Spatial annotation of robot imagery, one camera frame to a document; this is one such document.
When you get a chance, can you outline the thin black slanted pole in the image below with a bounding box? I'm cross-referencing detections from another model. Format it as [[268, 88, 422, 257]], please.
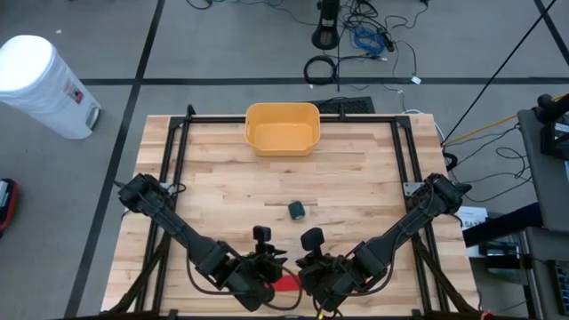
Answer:
[[442, 0, 557, 146]]

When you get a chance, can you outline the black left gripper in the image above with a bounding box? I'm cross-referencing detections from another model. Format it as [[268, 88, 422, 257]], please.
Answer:
[[220, 224, 291, 313]]

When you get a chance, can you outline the black device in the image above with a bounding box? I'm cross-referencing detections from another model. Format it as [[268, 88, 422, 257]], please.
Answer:
[[535, 92, 569, 161]]

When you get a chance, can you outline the white trash can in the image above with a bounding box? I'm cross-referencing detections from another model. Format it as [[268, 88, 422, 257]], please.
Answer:
[[0, 34, 102, 140]]

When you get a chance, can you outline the red elastic bandage strip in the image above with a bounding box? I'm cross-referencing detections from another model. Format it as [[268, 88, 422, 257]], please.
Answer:
[[269, 274, 302, 293]]

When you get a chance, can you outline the yellow floor cable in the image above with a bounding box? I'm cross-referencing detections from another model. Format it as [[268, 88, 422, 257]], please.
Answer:
[[442, 92, 569, 148]]

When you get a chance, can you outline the black keyboard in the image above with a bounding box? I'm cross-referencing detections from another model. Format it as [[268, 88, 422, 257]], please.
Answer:
[[310, 96, 376, 115]]

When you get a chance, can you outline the white printed box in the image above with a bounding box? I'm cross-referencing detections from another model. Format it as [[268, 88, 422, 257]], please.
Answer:
[[456, 204, 490, 259]]

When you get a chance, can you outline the red and black case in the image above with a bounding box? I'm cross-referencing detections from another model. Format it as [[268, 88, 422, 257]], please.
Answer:
[[0, 178, 20, 233]]

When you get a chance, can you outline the coiled black cable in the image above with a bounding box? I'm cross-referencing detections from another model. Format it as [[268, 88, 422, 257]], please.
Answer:
[[303, 54, 339, 86]]

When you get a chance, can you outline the blue floor cable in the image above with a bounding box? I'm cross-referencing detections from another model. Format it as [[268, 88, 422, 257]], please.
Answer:
[[353, 27, 386, 57]]

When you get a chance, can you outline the grey cart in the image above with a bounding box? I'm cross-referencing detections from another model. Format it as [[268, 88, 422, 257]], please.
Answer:
[[517, 108, 569, 235]]

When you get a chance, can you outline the black stand base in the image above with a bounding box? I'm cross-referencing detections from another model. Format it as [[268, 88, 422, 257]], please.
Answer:
[[310, 0, 341, 51]]

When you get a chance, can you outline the green elastic bandage roll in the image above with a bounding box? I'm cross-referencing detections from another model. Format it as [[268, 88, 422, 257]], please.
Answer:
[[287, 200, 307, 221]]

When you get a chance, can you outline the dark blue bar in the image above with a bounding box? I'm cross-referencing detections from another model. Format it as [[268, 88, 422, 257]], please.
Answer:
[[461, 202, 544, 248]]

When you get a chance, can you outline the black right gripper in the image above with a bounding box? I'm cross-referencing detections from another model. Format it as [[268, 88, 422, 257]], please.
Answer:
[[295, 226, 373, 313]]

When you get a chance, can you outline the yellow plastic bin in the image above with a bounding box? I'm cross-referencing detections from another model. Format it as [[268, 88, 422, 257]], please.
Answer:
[[244, 102, 322, 157]]

